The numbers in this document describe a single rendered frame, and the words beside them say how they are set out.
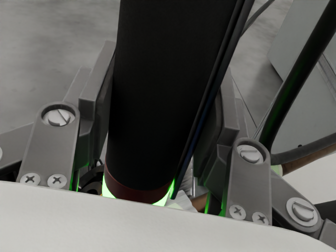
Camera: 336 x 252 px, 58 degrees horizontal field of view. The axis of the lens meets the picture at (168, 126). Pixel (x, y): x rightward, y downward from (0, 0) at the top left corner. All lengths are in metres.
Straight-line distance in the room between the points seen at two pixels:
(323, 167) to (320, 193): 0.05
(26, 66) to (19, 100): 0.41
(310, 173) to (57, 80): 2.23
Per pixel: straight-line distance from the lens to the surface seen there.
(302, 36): 3.09
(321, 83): 1.44
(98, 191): 0.37
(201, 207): 0.23
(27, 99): 2.40
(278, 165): 0.26
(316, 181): 0.56
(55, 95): 2.43
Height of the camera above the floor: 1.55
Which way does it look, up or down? 43 degrees down
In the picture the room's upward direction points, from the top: 16 degrees clockwise
